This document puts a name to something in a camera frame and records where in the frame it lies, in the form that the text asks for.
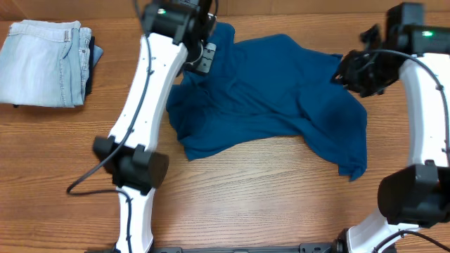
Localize dark blue polo shirt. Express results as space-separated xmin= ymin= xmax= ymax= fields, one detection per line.
xmin=166 ymin=22 xmax=368 ymax=180

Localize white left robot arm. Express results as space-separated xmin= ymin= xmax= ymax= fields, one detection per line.
xmin=93 ymin=0 xmax=218 ymax=252

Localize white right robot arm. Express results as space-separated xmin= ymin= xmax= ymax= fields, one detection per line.
xmin=300 ymin=2 xmax=449 ymax=252

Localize folded dark navy garment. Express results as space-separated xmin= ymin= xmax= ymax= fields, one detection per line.
xmin=85 ymin=37 xmax=103 ymax=96

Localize folded light blue jeans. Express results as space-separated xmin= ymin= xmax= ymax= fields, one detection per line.
xmin=1 ymin=20 xmax=92 ymax=108

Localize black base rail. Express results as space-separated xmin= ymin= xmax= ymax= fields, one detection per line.
xmin=148 ymin=243 xmax=333 ymax=253

